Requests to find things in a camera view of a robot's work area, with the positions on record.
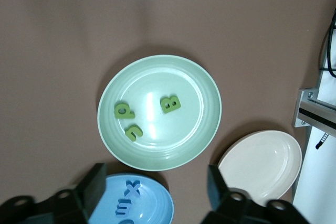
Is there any green foam letter p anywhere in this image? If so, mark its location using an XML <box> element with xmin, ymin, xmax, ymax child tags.
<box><xmin>113</xmin><ymin>101</ymin><xmax>136</xmax><ymax>120</ymax></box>

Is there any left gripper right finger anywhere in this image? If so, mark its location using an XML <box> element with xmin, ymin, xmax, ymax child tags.
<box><xmin>199</xmin><ymin>164</ymin><xmax>310</xmax><ymax>224</ymax></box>

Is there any green foam letter B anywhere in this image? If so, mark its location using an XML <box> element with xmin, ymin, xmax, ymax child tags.
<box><xmin>160</xmin><ymin>94</ymin><xmax>182</xmax><ymax>114</ymax></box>

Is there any blue plate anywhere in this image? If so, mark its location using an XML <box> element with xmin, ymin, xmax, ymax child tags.
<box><xmin>86</xmin><ymin>173</ymin><xmax>174</xmax><ymax>224</ymax></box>

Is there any brown table cover sheet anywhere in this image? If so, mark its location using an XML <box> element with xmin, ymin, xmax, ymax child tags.
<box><xmin>0</xmin><ymin>0</ymin><xmax>336</xmax><ymax>224</ymax></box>

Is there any blue foam letter C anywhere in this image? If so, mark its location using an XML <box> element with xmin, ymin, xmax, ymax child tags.
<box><xmin>118</xmin><ymin>215</ymin><xmax>136</xmax><ymax>224</ymax></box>

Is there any green foam letter n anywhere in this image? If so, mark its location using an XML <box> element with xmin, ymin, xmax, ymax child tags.
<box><xmin>124</xmin><ymin>123</ymin><xmax>144</xmax><ymax>142</ymax></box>

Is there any aluminium profile camera stand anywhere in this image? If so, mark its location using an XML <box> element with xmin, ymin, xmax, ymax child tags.
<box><xmin>292</xmin><ymin>87</ymin><xmax>336</xmax><ymax>131</ymax></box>

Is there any blue foam letter x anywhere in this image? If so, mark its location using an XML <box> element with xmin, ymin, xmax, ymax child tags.
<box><xmin>125</xmin><ymin>179</ymin><xmax>141</xmax><ymax>199</ymax></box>

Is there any blue foam letter E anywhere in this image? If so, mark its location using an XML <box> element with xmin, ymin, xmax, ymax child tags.
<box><xmin>115</xmin><ymin>199</ymin><xmax>132</xmax><ymax>216</ymax></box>

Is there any black striped strap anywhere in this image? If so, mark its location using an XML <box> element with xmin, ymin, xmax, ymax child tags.
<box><xmin>316</xmin><ymin>132</ymin><xmax>329</xmax><ymax>150</ymax></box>

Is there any black floor cable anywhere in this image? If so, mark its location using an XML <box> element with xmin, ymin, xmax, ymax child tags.
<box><xmin>319</xmin><ymin>8</ymin><xmax>336</xmax><ymax>79</ymax></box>

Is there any green plate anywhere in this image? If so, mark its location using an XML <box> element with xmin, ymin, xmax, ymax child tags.
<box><xmin>97</xmin><ymin>55</ymin><xmax>223</xmax><ymax>172</ymax></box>

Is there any pink beige plate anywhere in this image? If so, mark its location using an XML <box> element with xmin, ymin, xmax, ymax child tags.
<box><xmin>217</xmin><ymin>130</ymin><xmax>303</xmax><ymax>208</ymax></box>

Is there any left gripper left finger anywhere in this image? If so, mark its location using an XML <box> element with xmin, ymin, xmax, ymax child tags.
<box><xmin>0</xmin><ymin>163</ymin><xmax>107</xmax><ymax>224</ymax></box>

